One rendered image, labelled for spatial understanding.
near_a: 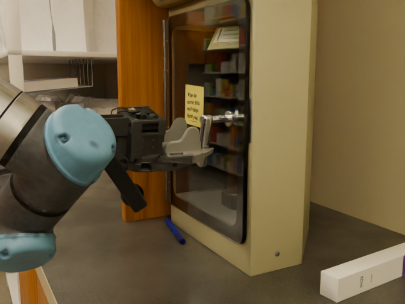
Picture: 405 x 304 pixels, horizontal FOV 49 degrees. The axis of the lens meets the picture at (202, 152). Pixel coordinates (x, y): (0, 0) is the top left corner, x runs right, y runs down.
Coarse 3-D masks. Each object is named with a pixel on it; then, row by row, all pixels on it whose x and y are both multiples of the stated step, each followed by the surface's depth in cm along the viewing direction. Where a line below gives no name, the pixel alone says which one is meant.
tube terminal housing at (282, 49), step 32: (192, 0) 85; (224, 0) 75; (256, 0) 67; (288, 0) 70; (256, 32) 68; (288, 32) 71; (256, 64) 69; (288, 64) 72; (256, 96) 70; (288, 96) 73; (256, 128) 71; (288, 128) 74; (256, 160) 72; (288, 160) 75; (256, 192) 73; (288, 192) 76; (192, 224) 93; (256, 224) 74; (288, 224) 77; (224, 256) 82; (256, 256) 75; (288, 256) 78
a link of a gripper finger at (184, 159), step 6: (162, 156) 68; (186, 156) 69; (192, 156) 70; (156, 162) 67; (162, 162) 66; (168, 162) 66; (174, 162) 67; (180, 162) 68; (186, 162) 69; (150, 168) 67; (156, 168) 66; (162, 168) 67; (168, 168) 67; (174, 168) 67; (180, 168) 68
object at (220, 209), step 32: (192, 32) 83; (224, 32) 74; (192, 64) 84; (224, 64) 74; (224, 96) 75; (224, 128) 76; (224, 160) 77; (192, 192) 89; (224, 192) 78; (224, 224) 79
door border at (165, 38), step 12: (168, 24) 92; (168, 36) 93; (168, 48) 93; (168, 60) 94; (168, 72) 94; (168, 84) 95; (168, 96) 95; (168, 108) 96; (168, 120) 96; (168, 180) 99; (168, 192) 99
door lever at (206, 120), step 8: (200, 120) 72; (208, 120) 72; (216, 120) 73; (224, 120) 73; (232, 120) 73; (200, 128) 73; (208, 128) 72; (200, 136) 73; (208, 136) 73; (208, 144) 73; (200, 160) 74
